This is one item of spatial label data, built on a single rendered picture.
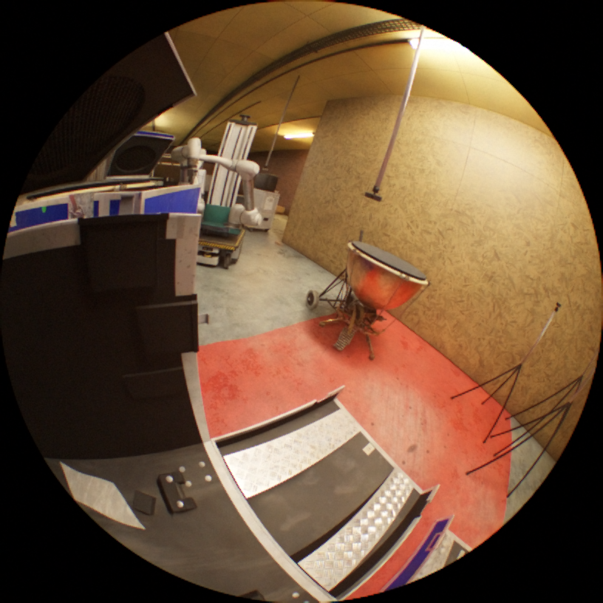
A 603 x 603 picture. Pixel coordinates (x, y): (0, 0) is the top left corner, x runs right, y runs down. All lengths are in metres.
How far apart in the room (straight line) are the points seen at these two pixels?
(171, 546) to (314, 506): 0.61
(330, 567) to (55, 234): 1.09
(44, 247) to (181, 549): 0.84
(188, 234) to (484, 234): 2.56
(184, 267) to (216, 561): 0.86
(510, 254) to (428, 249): 1.04
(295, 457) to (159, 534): 0.66
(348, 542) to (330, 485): 0.32
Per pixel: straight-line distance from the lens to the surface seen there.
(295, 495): 1.02
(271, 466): 0.90
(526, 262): 2.64
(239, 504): 0.83
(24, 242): 0.37
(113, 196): 0.69
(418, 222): 2.68
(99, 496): 0.97
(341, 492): 1.10
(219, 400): 1.16
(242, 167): 1.93
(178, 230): 0.28
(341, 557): 0.98
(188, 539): 0.86
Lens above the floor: 1.01
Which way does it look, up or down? 28 degrees down
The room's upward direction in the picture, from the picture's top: 19 degrees clockwise
